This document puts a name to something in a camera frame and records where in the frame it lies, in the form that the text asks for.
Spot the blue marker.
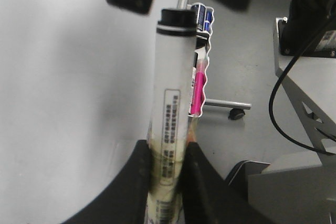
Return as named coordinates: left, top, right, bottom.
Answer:
left=203, top=10, right=212, bottom=32

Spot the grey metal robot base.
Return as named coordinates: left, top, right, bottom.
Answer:
left=220, top=19, right=335, bottom=223

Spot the white whiteboard marker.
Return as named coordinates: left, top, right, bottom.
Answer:
left=147, top=9, right=196, bottom=223

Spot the white marker tray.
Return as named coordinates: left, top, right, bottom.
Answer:
left=187, top=2, right=215, bottom=117

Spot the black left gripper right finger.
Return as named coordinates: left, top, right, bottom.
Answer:
left=178, top=141, right=271, bottom=224

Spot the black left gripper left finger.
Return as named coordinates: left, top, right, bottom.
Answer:
left=64, top=140, right=151, bottom=223

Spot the whiteboard stand leg with caster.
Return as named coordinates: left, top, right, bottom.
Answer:
left=177, top=0, right=251, bottom=120

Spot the pink marker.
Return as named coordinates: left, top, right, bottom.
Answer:
left=191, top=59, right=206, bottom=115

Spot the black cable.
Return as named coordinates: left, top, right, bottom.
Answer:
left=268, top=14, right=336, bottom=156

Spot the white whiteboard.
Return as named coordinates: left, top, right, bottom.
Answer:
left=1, top=0, right=177, bottom=223

